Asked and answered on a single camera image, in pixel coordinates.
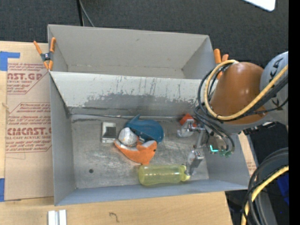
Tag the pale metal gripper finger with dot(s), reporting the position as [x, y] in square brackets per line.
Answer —
[191, 126]
[195, 161]

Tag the grey metal bin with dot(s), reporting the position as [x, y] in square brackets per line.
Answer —
[105, 172]

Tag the white grey ball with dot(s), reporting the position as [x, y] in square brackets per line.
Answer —
[127, 137]

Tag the orange and white small object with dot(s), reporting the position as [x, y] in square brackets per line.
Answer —
[185, 119]

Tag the yellow clear plastic bottle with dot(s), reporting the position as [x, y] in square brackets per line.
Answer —
[159, 174]

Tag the brown cardboard board red print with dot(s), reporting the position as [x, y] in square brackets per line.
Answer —
[28, 167]

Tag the blue toy whale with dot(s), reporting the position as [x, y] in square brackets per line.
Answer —
[150, 128]

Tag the small silver square box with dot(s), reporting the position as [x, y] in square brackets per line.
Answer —
[108, 132]

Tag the orange toy fish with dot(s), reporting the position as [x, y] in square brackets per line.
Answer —
[140, 155]

